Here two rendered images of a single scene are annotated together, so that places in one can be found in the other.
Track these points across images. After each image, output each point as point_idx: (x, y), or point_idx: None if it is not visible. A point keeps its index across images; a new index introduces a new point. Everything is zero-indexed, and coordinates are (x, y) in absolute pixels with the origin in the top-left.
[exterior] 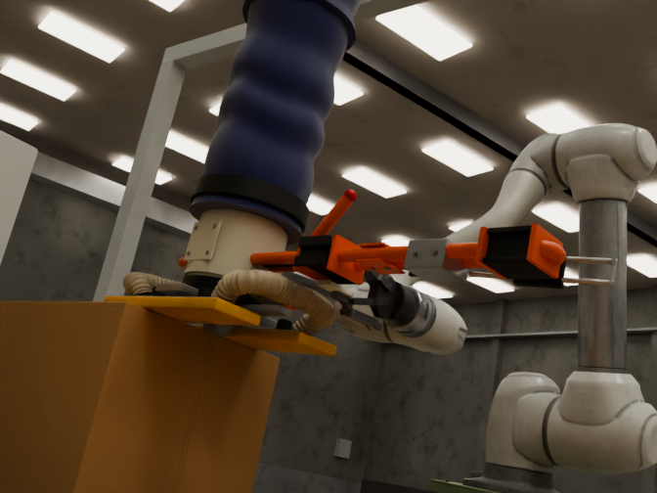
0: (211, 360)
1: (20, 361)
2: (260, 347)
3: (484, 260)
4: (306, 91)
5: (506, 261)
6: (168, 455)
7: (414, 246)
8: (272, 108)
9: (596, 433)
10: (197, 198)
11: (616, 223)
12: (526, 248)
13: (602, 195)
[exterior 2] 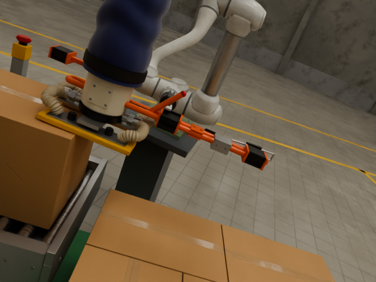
0: None
1: None
2: None
3: (244, 161)
4: (163, 14)
5: (252, 165)
6: (74, 172)
7: (216, 142)
8: (147, 29)
9: (203, 117)
10: (98, 73)
11: (238, 46)
12: (260, 163)
13: (239, 36)
